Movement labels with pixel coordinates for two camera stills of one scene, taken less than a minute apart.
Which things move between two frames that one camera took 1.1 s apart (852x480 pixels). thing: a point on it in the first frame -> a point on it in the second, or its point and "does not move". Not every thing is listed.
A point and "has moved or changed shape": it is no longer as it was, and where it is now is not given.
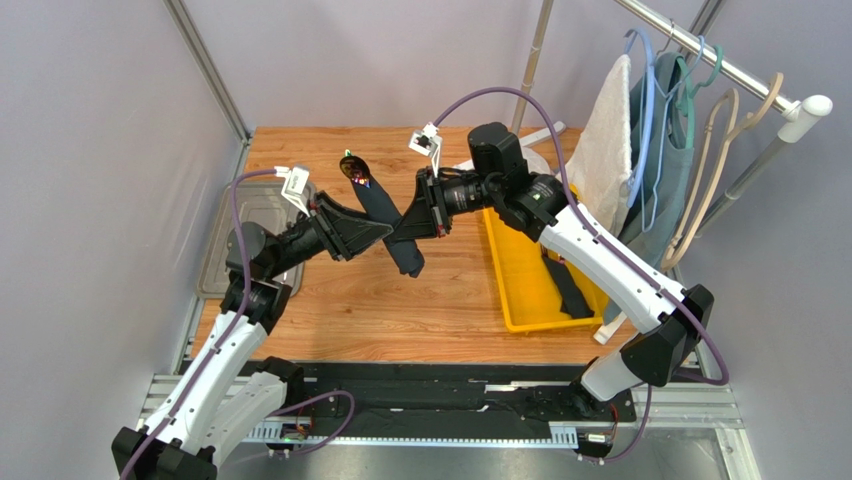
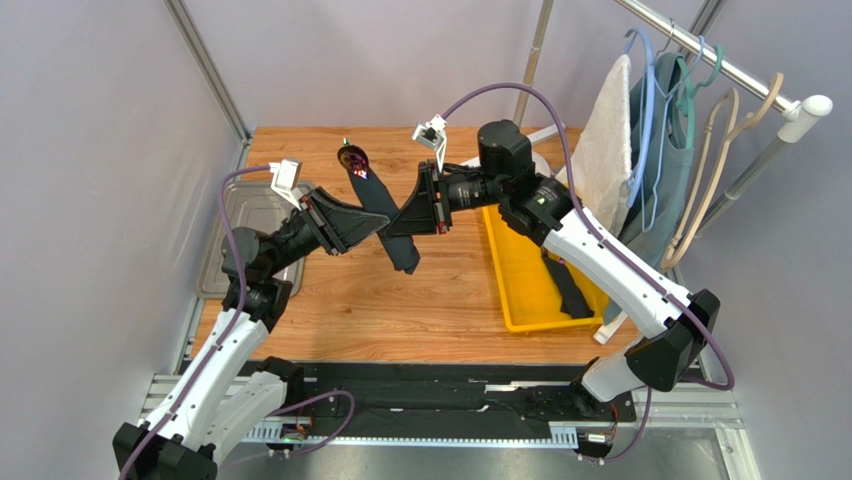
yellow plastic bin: x=530 y=298 does not move
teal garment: x=662 y=157 does not move
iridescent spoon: x=355 y=169 has moved or changed shape
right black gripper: x=433 y=205 does not move
